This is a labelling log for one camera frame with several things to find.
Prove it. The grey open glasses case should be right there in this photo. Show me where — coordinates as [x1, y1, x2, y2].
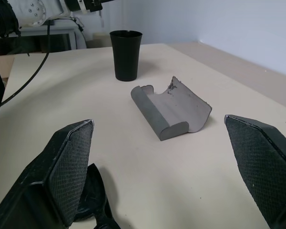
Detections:
[130, 76, 213, 143]

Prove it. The beige background box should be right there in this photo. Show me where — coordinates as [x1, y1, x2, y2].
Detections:
[92, 32, 113, 48]

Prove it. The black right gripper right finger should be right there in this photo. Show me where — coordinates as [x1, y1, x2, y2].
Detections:
[225, 114, 286, 229]

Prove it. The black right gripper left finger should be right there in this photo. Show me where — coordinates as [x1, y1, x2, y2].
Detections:
[0, 119, 96, 229]

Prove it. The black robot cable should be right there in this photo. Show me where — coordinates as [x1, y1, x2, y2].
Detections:
[0, 19, 53, 111]

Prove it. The black corrugated cable sleeve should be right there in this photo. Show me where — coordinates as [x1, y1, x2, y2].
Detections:
[0, 0, 21, 38]

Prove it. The black plastic cup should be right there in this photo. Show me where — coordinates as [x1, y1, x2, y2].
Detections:
[109, 30, 143, 83]

